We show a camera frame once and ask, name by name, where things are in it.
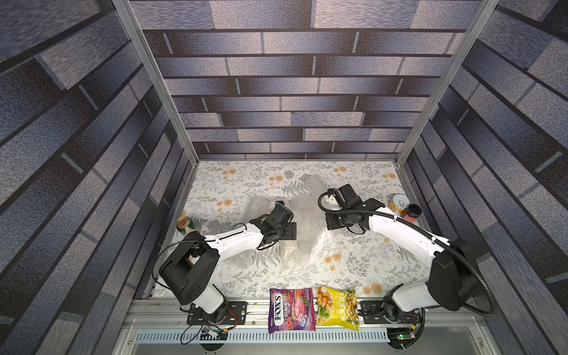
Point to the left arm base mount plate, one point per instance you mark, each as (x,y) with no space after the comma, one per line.
(229,313)

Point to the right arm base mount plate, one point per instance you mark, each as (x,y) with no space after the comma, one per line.
(378,312)

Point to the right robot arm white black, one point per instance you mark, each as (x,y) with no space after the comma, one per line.
(454,281)

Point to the small red jar black lid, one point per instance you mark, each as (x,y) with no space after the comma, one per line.
(412,213)

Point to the yellow snack bag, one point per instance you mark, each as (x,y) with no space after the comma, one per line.
(337,308)

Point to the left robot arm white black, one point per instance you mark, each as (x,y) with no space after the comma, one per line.
(188,270)

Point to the bubble wrap sheet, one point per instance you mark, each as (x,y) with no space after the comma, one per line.
(314,241)

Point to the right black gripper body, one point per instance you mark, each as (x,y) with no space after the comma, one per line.
(335,222)

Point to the purple Fox's candy bag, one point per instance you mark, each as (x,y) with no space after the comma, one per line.
(291,310)

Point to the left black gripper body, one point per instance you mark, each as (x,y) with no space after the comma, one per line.
(289,232)

